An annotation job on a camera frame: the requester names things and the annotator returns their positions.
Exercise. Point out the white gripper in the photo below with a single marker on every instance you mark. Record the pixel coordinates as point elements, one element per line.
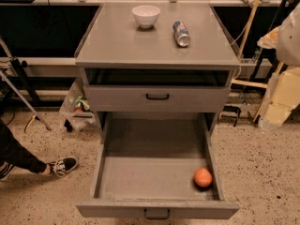
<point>289,41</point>

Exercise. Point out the orange fruit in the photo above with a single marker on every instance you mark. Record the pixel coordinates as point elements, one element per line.
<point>203,178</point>

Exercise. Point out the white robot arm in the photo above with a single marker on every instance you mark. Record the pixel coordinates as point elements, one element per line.
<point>287,42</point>

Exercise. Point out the open grey middle drawer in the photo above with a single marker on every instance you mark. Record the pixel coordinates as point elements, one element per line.
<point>145,169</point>

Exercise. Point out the grey drawer cabinet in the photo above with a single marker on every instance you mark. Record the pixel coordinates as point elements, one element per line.
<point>117,51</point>

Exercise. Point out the blue silver soda can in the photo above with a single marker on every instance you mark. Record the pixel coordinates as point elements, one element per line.
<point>181,34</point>

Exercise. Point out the white bowl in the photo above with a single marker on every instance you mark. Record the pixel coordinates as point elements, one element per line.
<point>146,16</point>

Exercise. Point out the clear plastic bin with items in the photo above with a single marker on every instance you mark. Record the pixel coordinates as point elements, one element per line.
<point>76,109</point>

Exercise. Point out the black white sneaker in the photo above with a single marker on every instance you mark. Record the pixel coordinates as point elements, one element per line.
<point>63,165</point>
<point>6,170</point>

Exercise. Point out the person leg black trousers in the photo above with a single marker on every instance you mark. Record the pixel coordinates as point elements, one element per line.
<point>13,152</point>

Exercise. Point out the metal tripod leg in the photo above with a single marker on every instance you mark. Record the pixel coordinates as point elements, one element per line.
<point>29,106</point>

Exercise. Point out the wooden frame stand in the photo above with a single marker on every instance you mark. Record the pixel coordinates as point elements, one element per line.
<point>250,36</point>

